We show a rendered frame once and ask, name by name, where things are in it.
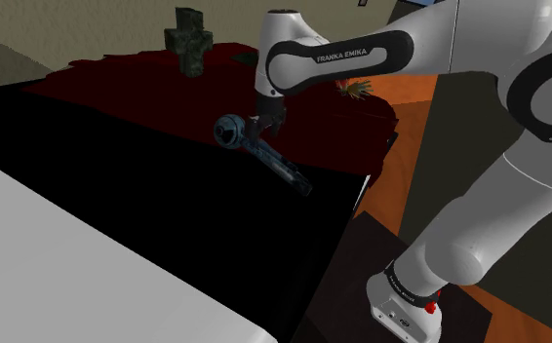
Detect blue ice cream scoop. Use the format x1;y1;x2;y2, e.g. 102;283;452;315
213;113;314;198

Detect orange and green small toy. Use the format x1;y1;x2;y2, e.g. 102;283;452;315
335;78;375;101

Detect dark grey cross figure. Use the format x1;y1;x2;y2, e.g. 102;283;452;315
163;7;215;78

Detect bed with dark red cover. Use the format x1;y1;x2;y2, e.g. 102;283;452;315
0;42;400;343

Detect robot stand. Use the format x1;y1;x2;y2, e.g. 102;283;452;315
291;210;493;343

